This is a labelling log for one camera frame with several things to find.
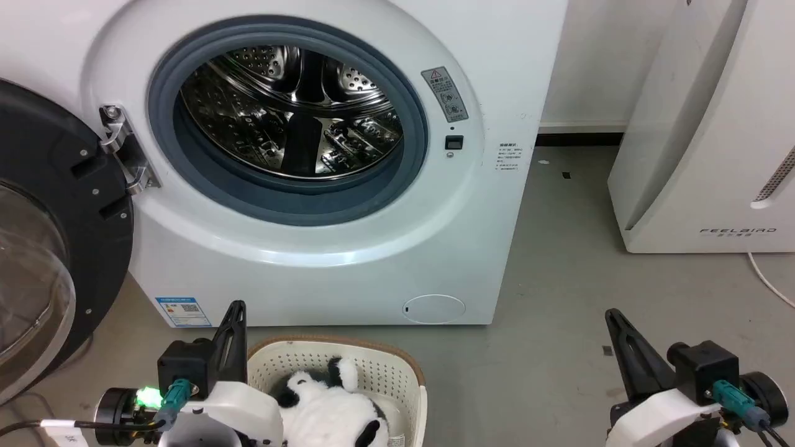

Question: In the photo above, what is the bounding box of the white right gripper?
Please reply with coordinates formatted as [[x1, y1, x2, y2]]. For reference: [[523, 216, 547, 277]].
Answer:
[[605, 308, 741, 447]]

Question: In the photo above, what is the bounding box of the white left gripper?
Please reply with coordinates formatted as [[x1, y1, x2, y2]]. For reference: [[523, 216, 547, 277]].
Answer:
[[158, 300, 285, 447]]

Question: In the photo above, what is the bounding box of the black and white plush panda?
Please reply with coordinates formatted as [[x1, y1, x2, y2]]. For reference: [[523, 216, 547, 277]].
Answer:
[[271, 356, 391, 447]]

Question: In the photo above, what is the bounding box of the silver metal door hinge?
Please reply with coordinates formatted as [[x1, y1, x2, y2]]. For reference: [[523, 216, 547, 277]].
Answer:
[[99, 104, 161, 196]]

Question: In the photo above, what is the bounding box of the stainless steel washing machine drum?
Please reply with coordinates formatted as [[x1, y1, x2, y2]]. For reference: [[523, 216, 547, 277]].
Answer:
[[178, 45, 405, 181]]

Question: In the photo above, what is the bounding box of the black washing machine door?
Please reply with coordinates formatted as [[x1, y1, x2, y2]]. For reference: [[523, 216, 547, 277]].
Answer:
[[0, 79, 135, 405]]

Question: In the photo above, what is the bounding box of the blue energy label sticker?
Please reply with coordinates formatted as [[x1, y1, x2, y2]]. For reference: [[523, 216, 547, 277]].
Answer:
[[155, 296, 213, 328]]

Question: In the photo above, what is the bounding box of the white front-load washing machine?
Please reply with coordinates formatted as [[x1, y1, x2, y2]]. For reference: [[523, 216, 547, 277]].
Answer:
[[0, 0, 569, 328]]

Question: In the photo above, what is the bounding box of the grey rubber door gasket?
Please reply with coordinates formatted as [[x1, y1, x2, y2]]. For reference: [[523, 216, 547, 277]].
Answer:
[[147, 15, 429, 227]]

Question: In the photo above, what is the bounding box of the white perforated laundry basket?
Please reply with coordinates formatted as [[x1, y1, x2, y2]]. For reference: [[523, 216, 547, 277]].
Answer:
[[247, 335, 428, 447]]

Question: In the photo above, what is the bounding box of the round white filter cover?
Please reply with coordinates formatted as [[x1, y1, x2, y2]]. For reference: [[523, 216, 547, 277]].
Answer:
[[402, 294, 466, 325]]

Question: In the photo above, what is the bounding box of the white air purifier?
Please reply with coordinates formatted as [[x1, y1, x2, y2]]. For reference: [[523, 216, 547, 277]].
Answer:
[[607, 0, 795, 255]]

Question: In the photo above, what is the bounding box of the grey warning sticker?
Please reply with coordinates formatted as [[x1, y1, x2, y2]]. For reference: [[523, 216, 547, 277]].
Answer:
[[420, 66, 470, 124]]

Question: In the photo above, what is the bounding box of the teal plug right camera cable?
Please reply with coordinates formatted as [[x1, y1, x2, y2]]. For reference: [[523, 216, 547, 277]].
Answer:
[[712, 379, 795, 447]]

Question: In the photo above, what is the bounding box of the teal plug camera cable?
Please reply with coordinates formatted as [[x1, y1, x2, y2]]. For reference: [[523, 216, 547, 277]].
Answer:
[[712, 379, 795, 447], [0, 378, 192, 438]]

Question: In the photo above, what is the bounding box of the teal plug left camera cable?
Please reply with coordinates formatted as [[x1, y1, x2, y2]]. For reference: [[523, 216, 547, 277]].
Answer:
[[0, 378, 192, 438]]

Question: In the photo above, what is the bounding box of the white power cable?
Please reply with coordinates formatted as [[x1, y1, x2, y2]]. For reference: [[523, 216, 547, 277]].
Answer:
[[747, 251, 795, 309]]

